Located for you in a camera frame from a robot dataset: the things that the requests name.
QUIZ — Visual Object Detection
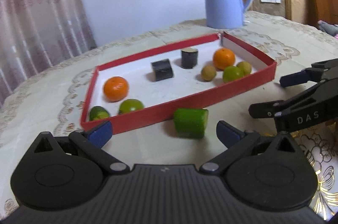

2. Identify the dark green avocado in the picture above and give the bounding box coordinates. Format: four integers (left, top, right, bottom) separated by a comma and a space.
89, 106, 110, 121

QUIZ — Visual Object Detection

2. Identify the green cucumber piece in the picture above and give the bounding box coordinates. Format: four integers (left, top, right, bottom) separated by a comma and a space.
174, 108, 209, 139

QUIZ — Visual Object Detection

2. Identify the green tomato-like fruit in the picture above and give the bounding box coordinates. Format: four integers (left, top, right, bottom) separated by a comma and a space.
118, 99, 144, 115

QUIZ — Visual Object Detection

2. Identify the small orange mandarin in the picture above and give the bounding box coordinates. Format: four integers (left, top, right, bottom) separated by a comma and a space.
103, 76, 129, 102

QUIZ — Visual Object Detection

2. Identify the yellow-green round fruit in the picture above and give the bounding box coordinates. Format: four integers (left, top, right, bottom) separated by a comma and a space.
236, 61, 252, 76

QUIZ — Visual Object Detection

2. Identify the green lime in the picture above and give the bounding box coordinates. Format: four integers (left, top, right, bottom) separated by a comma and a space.
222, 66, 244, 83

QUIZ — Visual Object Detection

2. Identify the small brown longan fruit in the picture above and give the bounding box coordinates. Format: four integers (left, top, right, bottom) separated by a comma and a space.
200, 65, 217, 82

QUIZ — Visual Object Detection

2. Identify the large orange mandarin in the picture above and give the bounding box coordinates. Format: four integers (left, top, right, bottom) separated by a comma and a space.
213, 48, 236, 70

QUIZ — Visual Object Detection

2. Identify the dark log piece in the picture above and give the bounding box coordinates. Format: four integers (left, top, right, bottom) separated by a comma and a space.
181, 47, 198, 69
151, 59, 174, 82

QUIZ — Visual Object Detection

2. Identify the cream embroidered tablecloth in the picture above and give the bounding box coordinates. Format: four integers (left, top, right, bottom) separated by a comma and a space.
1, 11, 337, 218

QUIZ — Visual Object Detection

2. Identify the red shallow box tray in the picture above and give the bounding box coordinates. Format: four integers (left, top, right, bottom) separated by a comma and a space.
80, 33, 277, 134

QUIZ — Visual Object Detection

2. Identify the pink patterned curtain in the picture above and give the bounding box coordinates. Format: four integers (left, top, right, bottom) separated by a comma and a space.
1, 0, 96, 100

